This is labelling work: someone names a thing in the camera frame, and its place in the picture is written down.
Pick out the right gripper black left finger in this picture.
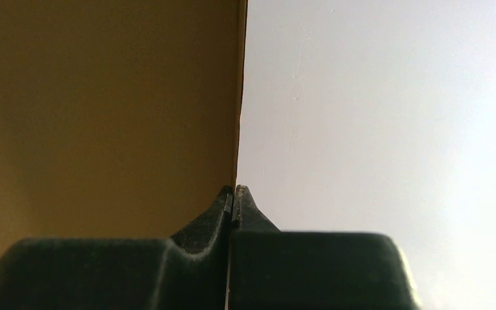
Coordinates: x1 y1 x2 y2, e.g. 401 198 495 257
0 186 234 309

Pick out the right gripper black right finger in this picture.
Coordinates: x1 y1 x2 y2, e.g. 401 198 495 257
229 185 421 309

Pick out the brown cardboard box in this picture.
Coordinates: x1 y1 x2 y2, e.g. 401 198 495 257
0 1 247 258

